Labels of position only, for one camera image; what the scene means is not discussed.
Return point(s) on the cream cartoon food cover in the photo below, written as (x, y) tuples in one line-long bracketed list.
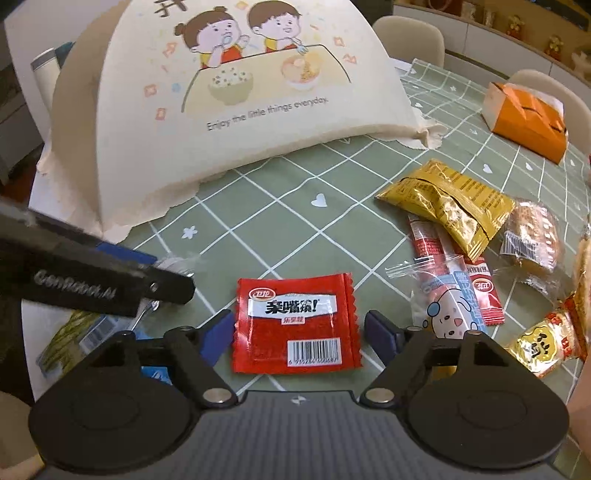
[(254, 92)]

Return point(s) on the green checked tablecloth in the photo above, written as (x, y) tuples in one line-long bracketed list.
[(277, 207)]

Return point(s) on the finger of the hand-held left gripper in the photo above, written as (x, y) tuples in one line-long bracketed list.
[(171, 288), (121, 254)]

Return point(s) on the yellow snack packet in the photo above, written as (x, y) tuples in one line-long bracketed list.
[(457, 203)]

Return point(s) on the clear cartoon face packet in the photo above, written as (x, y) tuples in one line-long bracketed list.
[(443, 304)]

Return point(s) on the orange cardboard box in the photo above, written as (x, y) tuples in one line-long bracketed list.
[(526, 124)]

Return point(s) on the white cabinet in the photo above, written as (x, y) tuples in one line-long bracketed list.
[(498, 41)]

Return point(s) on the blue snack packet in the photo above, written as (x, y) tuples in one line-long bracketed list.
[(154, 374)]

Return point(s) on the wrapped brown bun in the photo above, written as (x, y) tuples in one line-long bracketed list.
[(533, 240)]

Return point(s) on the cream chair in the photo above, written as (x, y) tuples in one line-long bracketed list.
[(411, 39), (549, 85)]

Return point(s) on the red gold figurine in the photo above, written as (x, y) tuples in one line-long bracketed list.
[(554, 46), (514, 24)]

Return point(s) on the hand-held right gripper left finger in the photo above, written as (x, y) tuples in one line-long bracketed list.
[(218, 336)]

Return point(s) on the green snack packet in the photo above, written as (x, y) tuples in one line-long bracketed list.
[(69, 337)]

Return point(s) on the red snack packet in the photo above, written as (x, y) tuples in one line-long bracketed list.
[(295, 323)]

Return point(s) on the rice cracker packet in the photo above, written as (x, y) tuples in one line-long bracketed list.
[(545, 344)]

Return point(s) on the red sausage stick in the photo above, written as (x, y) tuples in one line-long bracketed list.
[(485, 293), (421, 235)]

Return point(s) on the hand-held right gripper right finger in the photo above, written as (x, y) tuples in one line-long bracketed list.
[(379, 333)]

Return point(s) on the clear plastic packet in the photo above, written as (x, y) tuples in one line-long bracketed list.
[(182, 264)]

